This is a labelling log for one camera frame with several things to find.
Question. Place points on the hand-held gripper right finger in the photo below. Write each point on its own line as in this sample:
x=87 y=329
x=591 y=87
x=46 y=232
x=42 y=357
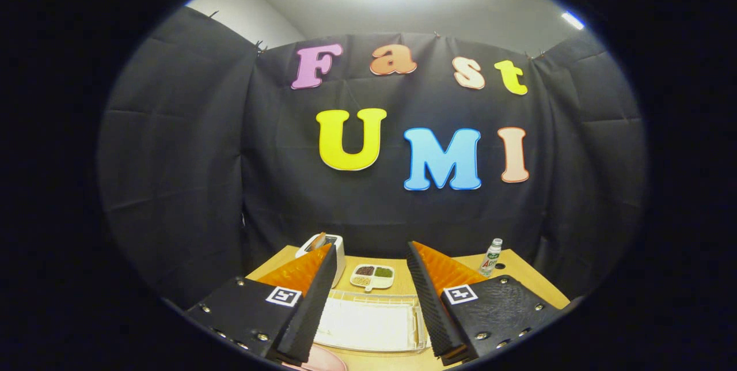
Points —
x=435 y=307

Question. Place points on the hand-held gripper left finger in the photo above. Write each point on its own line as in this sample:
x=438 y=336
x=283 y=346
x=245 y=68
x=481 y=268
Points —
x=308 y=307

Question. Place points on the pink plate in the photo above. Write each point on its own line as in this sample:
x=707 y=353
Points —
x=322 y=360

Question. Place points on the white divided snack dish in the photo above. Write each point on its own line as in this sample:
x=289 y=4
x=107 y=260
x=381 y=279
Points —
x=372 y=277

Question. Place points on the white toaster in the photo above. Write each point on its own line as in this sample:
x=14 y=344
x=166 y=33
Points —
x=339 y=258

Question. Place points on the white drip tray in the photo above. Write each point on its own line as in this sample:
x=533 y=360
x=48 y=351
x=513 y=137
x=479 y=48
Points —
x=368 y=325

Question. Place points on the toast slice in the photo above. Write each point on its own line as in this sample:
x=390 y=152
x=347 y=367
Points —
x=318 y=241

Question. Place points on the white green drink bottle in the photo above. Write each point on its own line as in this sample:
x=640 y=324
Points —
x=490 y=258

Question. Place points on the small ceiling light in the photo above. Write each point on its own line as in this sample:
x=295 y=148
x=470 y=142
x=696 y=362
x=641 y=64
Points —
x=573 y=20

